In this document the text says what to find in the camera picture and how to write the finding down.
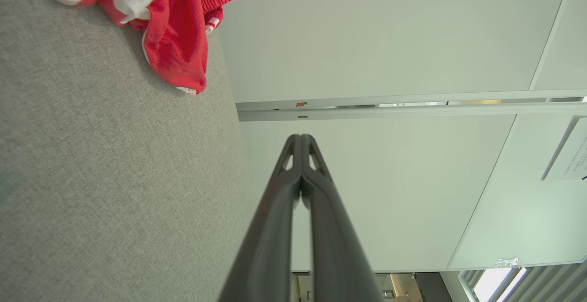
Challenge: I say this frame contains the red shorts with white trim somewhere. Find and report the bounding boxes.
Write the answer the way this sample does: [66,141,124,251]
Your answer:
[138,0,242,95]

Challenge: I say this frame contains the white window blinds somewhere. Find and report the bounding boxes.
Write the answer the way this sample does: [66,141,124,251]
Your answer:
[458,258,587,302]

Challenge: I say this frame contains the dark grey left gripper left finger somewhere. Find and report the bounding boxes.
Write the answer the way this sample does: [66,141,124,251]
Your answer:
[218,134,302,302]

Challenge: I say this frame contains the grey metal frame post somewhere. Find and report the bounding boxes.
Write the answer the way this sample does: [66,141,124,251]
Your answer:
[235,89,587,122]

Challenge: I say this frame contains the white paper wall notice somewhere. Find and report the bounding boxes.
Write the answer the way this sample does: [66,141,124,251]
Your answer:
[542,117,587,182]

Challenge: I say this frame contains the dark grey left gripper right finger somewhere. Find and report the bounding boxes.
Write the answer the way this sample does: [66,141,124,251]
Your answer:
[301,134,384,302]

